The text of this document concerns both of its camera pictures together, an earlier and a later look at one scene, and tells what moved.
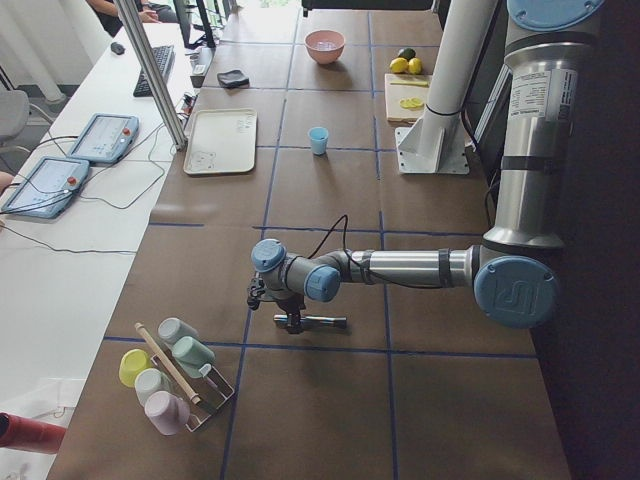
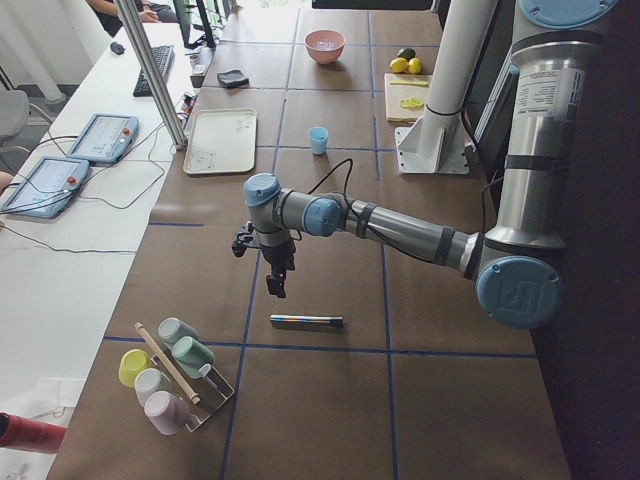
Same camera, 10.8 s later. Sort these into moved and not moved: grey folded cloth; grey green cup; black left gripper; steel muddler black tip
Moved: black left gripper
Not moved: grey folded cloth; steel muddler black tip; grey green cup
